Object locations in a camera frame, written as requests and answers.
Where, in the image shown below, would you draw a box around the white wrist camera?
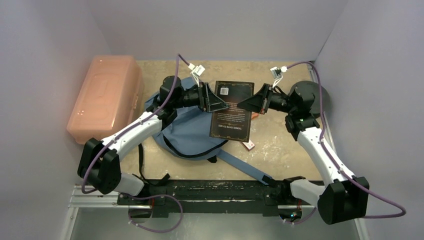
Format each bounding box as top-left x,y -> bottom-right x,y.
188,63 -> 205,87
270,66 -> 288,88

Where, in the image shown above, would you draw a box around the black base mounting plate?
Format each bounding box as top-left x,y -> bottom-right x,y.
117,180 -> 311,220

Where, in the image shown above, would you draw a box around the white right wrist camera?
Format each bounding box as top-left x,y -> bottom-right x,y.
270,66 -> 288,88

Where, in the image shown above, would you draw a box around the pink plastic storage box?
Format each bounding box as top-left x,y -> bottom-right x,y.
66,55 -> 144,145

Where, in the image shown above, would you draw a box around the aluminium frame rails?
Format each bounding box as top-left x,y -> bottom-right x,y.
66,60 -> 371,240

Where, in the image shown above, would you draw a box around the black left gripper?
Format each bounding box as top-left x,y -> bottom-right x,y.
172,82 -> 229,113

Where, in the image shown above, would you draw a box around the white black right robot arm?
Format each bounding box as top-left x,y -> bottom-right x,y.
237,81 -> 370,225

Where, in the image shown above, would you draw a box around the dark brown book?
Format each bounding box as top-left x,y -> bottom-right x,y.
209,80 -> 255,143

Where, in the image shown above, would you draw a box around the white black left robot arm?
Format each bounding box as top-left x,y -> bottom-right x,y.
77,75 -> 229,205

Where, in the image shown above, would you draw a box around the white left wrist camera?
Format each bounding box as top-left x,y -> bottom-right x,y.
188,63 -> 205,87

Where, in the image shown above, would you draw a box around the blue grey backpack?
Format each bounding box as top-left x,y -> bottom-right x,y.
145,75 -> 276,187

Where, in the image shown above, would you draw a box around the black filament spool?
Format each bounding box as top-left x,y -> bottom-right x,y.
290,80 -> 331,119

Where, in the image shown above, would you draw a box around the small red white card box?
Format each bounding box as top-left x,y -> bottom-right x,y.
242,140 -> 256,151

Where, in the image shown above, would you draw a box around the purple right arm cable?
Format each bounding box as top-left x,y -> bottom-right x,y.
281,61 -> 407,226

